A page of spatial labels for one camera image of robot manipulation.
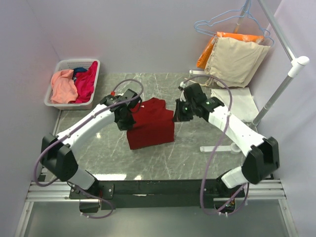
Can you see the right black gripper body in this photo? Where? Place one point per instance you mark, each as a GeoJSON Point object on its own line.
{"type": "Point", "coordinates": [185, 112]}

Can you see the folded white t-shirt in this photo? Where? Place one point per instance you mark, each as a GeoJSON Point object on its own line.
{"type": "Point", "coordinates": [243, 105]}

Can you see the blue wire hanger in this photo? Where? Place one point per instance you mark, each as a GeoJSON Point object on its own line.
{"type": "Point", "coordinates": [243, 19]}

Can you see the dark blue shirt in basket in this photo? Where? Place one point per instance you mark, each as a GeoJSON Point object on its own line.
{"type": "Point", "coordinates": [78, 70]}

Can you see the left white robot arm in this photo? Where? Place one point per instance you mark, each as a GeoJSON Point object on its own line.
{"type": "Point", "coordinates": [58, 152]}

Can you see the beige hanging garment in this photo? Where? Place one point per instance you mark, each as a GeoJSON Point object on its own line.
{"type": "Point", "coordinates": [235, 62]}

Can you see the aluminium rail frame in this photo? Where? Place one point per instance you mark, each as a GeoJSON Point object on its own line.
{"type": "Point", "coordinates": [60, 191]}

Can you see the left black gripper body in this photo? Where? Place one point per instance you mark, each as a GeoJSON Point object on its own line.
{"type": "Point", "coordinates": [127, 122]}

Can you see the dark red t-shirt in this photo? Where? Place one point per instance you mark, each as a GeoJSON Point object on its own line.
{"type": "Point", "coordinates": [154, 125]}

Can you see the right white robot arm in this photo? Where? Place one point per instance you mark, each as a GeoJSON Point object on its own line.
{"type": "Point", "coordinates": [261, 153]}

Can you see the salmon pink shirt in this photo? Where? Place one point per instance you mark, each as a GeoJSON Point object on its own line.
{"type": "Point", "coordinates": [63, 87]}

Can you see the orange hanging garment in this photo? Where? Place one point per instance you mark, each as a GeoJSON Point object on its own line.
{"type": "Point", "coordinates": [201, 63]}

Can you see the magenta shirt in basket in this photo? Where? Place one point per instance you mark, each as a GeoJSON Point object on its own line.
{"type": "Point", "coordinates": [85, 84]}

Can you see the white plastic laundry basket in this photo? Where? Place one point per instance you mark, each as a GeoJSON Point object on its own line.
{"type": "Point", "coordinates": [71, 64]}

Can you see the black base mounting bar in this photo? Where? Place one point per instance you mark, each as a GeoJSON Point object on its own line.
{"type": "Point", "coordinates": [159, 193]}

